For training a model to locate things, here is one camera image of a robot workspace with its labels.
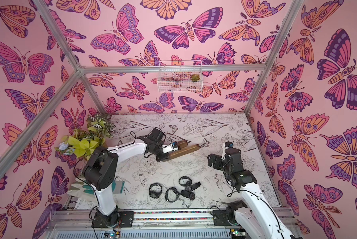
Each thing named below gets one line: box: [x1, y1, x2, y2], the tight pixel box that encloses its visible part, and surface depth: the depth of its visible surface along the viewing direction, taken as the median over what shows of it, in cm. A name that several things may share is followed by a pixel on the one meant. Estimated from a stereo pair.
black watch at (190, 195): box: [179, 190, 195, 201], surface depth 81 cm
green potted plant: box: [54, 113, 117, 161], surface depth 81 cm
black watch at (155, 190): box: [148, 182, 163, 199], surface depth 85 cm
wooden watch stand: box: [166, 140, 200, 162], surface depth 92 cm
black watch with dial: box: [184, 181, 201, 193], surface depth 84 cm
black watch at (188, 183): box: [178, 175, 193, 187], surface depth 86 cm
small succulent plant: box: [189, 73, 201, 81], surface depth 94 cm
